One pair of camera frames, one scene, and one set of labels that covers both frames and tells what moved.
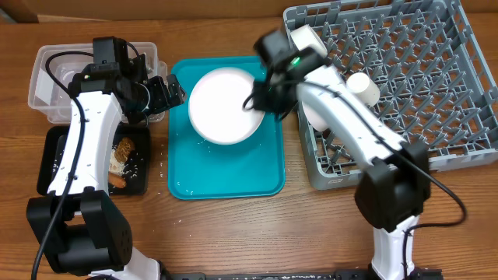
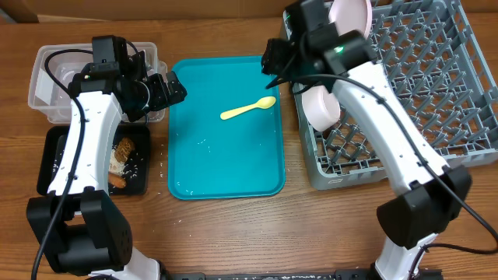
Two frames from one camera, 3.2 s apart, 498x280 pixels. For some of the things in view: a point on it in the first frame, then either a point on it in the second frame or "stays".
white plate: x=216 y=106 → x=352 y=15
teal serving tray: x=201 y=169 stays
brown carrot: x=117 y=180 stays
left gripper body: x=159 y=99 stays
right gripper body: x=271 y=96 → x=287 y=61
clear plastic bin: x=51 y=102 stays
